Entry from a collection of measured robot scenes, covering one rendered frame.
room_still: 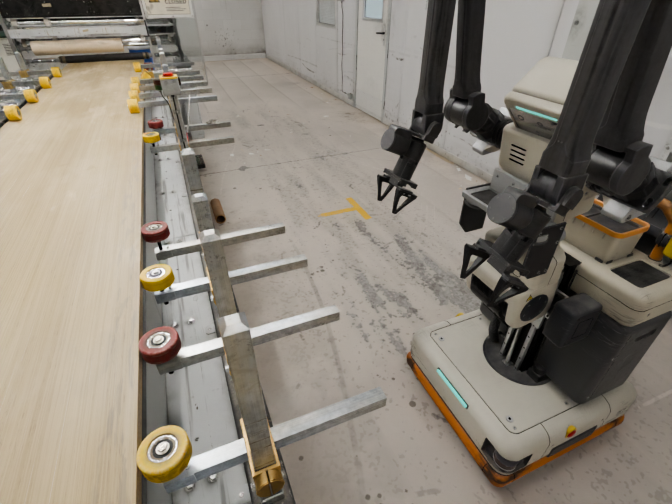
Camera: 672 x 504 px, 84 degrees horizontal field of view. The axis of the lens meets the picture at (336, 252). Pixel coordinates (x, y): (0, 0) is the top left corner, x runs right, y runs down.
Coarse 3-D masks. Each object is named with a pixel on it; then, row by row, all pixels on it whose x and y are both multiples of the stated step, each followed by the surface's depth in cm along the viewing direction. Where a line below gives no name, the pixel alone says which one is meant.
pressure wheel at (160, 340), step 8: (160, 328) 82; (168, 328) 82; (144, 336) 80; (152, 336) 81; (160, 336) 80; (168, 336) 81; (176, 336) 80; (144, 344) 79; (152, 344) 79; (160, 344) 79; (168, 344) 79; (176, 344) 80; (144, 352) 77; (152, 352) 77; (160, 352) 77; (168, 352) 78; (176, 352) 80; (152, 360) 78; (160, 360) 78; (168, 360) 79
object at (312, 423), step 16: (352, 400) 77; (368, 400) 77; (384, 400) 78; (304, 416) 74; (320, 416) 74; (336, 416) 74; (352, 416) 76; (272, 432) 72; (288, 432) 72; (304, 432) 72; (224, 448) 69; (240, 448) 69; (192, 464) 67; (208, 464) 67; (224, 464) 68; (176, 480) 65; (192, 480) 66
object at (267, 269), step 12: (264, 264) 112; (276, 264) 112; (288, 264) 113; (300, 264) 114; (240, 276) 108; (252, 276) 110; (264, 276) 111; (168, 288) 102; (180, 288) 103; (192, 288) 104; (204, 288) 105; (156, 300) 101; (168, 300) 103
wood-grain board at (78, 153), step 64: (128, 64) 377; (0, 128) 203; (64, 128) 203; (128, 128) 203; (0, 192) 139; (64, 192) 139; (128, 192) 139; (0, 256) 106; (64, 256) 106; (128, 256) 106; (0, 320) 85; (64, 320) 85; (128, 320) 85; (0, 384) 71; (64, 384) 71; (128, 384) 71; (0, 448) 61; (64, 448) 61; (128, 448) 61
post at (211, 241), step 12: (204, 240) 66; (216, 240) 66; (204, 252) 67; (216, 252) 68; (216, 264) 69; (216, 276) 70; (228, 276) 71; (216, 288) 72; (228, 288) 73; (216, 300) 73; (228, 300) 74; (228, 312) 76
